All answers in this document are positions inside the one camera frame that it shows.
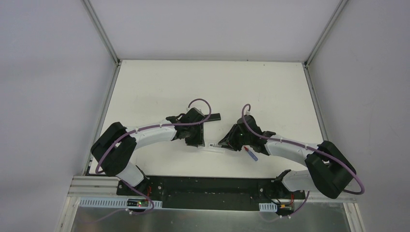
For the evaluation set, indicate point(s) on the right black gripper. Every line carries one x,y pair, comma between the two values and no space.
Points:
233,137

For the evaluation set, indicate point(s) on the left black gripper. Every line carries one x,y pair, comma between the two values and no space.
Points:
198,128

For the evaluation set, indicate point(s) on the blue red screwdriver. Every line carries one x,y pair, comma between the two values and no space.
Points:
251,154

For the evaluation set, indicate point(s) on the white remote control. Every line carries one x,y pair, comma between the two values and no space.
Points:
213,147

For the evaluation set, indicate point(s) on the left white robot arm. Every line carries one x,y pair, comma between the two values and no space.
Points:
116,145

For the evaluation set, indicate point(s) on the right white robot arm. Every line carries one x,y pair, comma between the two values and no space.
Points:
326,168

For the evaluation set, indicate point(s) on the black remote control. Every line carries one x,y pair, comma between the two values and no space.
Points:
214,117

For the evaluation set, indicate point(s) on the right controller board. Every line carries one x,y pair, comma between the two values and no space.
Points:
272,207

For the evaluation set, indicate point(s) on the controller board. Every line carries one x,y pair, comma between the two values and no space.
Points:
130,203
272,207

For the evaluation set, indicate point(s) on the left controller board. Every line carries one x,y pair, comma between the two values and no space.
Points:
130,203

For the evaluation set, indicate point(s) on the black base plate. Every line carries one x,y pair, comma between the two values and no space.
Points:
212,193

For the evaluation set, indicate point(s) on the aluminium frame rail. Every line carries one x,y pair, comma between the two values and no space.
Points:
103,186

